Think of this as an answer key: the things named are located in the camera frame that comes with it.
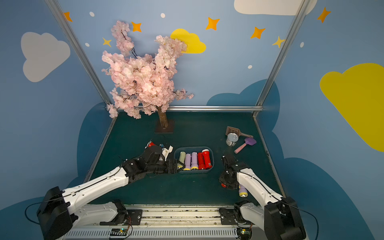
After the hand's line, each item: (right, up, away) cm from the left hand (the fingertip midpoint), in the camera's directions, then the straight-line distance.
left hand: (181, 164), depth 76 cm
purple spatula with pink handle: (+47, +10, +28) cm, 56 cm away
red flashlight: (+11, -3, +15) cm, 19 cm away
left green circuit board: (-31, -33, -3) cm, 45 cm away
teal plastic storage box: (+4, +5, +17) cm, 18 cm away
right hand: (+26, -11, +10) cm, 30 cm away
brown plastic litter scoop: (+35, +18, +35) cm, 52 cm away
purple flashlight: (+34, -16, +4) cm, 37 cm away
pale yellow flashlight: (-1, 0, +17) cm, 17 cm away
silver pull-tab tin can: (+32, +11, +24) cm, 42 cm away
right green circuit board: (+32, -34, -3) cm, 47 cm away
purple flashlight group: (+7, -4, +14) cm, 16 cm away
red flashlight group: (+23, -13, +6) cm, 27 cm away
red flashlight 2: (+15, -2, +12) cm, 20 cm away
